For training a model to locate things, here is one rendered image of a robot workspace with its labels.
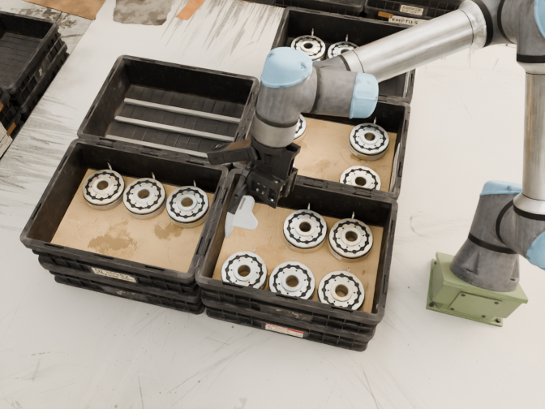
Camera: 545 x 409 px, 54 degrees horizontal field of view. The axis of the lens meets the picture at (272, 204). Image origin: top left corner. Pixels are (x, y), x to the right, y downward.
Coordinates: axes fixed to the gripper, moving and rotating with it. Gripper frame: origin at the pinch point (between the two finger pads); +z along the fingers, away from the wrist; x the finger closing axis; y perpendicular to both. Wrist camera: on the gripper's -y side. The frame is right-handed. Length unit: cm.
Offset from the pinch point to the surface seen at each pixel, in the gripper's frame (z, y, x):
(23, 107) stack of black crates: 51, -126, 51
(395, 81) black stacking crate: -6, 5, 74
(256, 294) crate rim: 13.8, 7.9, -4.0
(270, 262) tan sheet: 18.8, 4.0, 10.6
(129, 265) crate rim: 16.7, -18.6, -11.9
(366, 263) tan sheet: 14.8, 23.4, 21.3
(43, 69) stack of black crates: 42, -131, 67
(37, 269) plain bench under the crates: 40, -50, -10
